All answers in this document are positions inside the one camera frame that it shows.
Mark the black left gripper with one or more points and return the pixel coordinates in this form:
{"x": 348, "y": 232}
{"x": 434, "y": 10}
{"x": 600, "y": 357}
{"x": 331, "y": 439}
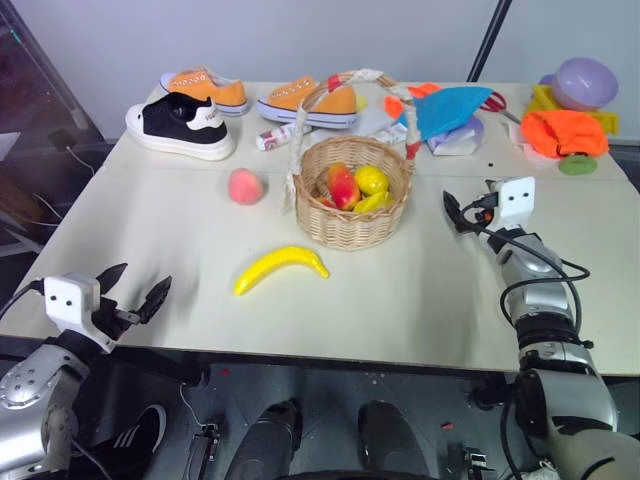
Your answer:
{"x": 111, "y": 320}

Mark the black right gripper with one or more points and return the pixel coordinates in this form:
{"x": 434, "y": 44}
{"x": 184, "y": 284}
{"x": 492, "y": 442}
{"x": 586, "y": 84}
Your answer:
{"x": 487, "y": 209}

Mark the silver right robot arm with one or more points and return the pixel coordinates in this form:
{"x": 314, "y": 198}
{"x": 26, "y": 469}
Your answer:
{"x": 560, "y": 380}

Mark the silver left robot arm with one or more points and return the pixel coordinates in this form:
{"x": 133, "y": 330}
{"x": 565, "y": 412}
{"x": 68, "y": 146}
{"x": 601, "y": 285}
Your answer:
{"x": 30, "y": 400}

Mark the small red fruit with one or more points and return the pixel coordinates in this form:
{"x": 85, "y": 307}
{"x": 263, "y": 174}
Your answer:
{"x": 327, "y": 202}

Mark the white wrapped package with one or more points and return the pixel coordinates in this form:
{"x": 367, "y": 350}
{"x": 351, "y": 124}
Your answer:
{"x": 457, "y": 142}

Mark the yellow lemon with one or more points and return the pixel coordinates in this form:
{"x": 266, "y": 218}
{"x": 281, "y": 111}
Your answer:
{"x": 372, "y": 179}

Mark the crumpled printed wrapper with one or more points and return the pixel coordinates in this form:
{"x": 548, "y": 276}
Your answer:
{"x": 395, "y": 132}

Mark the blue felt cloth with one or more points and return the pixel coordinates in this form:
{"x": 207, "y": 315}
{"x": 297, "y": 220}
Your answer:
{"x": 445, "y": 110}

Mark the red yellow mango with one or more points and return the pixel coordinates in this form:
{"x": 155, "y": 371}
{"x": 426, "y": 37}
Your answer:
{"x": 343, "y": 186}

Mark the orange red fabric piece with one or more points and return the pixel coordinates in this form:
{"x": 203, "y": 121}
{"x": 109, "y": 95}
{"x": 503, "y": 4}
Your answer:
{"x": 395, "y": 106}

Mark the green round toy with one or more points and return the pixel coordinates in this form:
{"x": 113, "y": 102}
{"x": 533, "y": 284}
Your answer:
{"x": 577, "y": 165}

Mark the orange cloth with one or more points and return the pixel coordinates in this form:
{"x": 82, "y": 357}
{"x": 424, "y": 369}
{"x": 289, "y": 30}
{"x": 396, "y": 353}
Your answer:
{"x": 560, "y": 132}

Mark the yellow banana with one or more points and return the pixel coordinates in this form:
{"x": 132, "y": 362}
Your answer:
{"x": 280, "y": 262}

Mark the black shoe white stripes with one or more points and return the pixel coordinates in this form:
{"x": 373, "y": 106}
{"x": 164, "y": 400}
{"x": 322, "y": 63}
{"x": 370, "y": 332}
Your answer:
{"x": 135, "y": 435}

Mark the pink peach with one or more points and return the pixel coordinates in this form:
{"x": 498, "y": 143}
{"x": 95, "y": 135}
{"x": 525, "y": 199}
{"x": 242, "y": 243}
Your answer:
{"x": 245, "y": 186}

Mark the small purple cup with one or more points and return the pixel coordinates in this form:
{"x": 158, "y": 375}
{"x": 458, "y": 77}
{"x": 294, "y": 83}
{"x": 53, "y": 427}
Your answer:
{"x": 546, "y": 80}

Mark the black and white sneaker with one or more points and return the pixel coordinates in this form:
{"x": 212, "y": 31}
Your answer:
{"x": 175, "y": 127}

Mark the black tripod legs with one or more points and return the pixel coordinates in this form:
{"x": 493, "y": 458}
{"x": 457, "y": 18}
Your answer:
{"x": 487, "y": 40}

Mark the orange canvas sneaker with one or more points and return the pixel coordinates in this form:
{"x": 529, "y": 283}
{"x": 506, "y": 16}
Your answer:
{"x": 220, "y": 92}
{"x": 320, "y": 102}

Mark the purple plastic bowl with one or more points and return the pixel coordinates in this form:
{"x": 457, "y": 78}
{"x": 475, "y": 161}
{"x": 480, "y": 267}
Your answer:
{"x": 587, "y": 82}

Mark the rolled printed packet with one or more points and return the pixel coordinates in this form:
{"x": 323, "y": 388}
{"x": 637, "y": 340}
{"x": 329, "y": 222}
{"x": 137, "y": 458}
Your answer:
{"x": 272, "y": 137}

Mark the dark rounded robot foot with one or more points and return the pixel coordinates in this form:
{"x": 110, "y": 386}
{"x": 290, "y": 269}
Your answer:
{"x": 387, "y": 440}
{"x": 272, "y": 440}

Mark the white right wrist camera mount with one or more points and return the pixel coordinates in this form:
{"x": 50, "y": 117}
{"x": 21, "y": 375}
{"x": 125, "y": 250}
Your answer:
{"x": 515, "y": 197}

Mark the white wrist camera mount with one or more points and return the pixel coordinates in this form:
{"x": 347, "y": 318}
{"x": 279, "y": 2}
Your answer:
{"x": 67, "y": 300}
{"x": 515, "y": 197}

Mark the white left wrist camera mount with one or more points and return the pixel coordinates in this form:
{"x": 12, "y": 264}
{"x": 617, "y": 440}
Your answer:
{"x": 67, "y": 300}

